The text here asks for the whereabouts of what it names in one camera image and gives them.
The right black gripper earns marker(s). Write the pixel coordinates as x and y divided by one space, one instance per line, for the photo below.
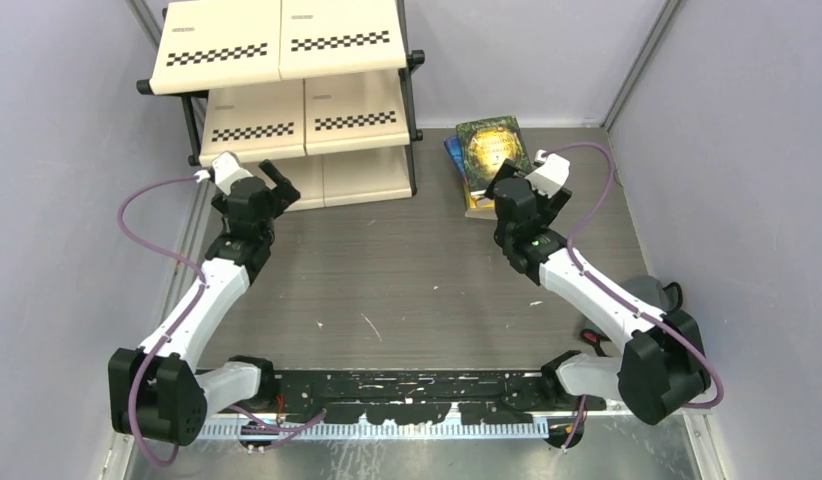
550 208

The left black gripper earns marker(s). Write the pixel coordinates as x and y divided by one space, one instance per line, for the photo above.
282 194

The green gold cover book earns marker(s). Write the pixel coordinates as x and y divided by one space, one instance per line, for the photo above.
486 144

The blue Jane Eyre book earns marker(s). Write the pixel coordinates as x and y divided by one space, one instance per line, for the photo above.
453 148

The cream three-tier shelf rack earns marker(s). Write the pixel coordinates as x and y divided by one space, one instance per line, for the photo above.
322 89

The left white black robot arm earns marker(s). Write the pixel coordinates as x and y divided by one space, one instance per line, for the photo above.
155 389

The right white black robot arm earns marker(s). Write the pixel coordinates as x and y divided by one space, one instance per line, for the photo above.
661 366

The yellow book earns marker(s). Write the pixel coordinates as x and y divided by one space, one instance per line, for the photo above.
477 201

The grey cloth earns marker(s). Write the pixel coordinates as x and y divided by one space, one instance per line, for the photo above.
652 291

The red black scissors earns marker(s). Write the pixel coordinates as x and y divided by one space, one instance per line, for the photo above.
594 339

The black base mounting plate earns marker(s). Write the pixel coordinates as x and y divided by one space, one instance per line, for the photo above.
375 405

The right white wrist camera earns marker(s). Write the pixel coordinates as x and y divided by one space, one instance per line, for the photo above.
550 173

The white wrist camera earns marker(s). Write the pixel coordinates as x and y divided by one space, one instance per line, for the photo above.
550 173
225 170

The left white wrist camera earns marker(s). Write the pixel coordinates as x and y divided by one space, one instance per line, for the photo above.
225 170

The aluminium rail frame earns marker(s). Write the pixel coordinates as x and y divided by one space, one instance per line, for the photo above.
614 444

